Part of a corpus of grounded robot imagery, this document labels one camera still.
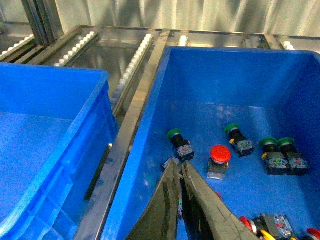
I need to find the green button far left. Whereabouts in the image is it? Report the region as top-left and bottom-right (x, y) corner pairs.
(167, 128), (195, 163)

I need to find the red button front right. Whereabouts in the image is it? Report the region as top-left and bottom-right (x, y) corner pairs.
(306, 227), (320, 240)

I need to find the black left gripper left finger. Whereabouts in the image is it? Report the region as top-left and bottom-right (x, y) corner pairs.
(126, 165), (181, 240)

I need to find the yellow button front lying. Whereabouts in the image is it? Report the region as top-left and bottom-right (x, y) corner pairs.
(249, 213), (298, 240)

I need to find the red mushroom button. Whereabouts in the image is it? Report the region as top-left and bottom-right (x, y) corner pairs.
(207, 145), (232, 180)

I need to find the green button pair left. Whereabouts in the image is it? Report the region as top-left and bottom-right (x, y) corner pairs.
(259, 137), (288, 176)

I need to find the green button centre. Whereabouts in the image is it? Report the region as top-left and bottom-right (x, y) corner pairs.
(224, 123), (255, 158)

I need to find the red button front left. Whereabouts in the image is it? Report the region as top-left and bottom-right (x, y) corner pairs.
(239, 216), (256, 234)

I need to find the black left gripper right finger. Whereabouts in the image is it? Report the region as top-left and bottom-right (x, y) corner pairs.
(181, 162), (258, 240)

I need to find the green button pair right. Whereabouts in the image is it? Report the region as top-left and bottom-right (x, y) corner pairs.
(277, 137), (310, 176)

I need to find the metal rack frame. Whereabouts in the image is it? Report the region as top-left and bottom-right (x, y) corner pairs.
(0, 21), (320, 240)

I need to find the blue bin with buttons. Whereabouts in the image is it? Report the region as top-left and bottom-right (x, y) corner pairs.
(102, 47), (320, 240)

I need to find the green button pair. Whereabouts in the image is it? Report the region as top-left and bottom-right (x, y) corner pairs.
(277, 137), (310, 176)
(259, 137), (288, 176)

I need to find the empty blue target bin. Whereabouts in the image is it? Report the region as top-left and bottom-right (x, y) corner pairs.
(0, 63), (118, 240)

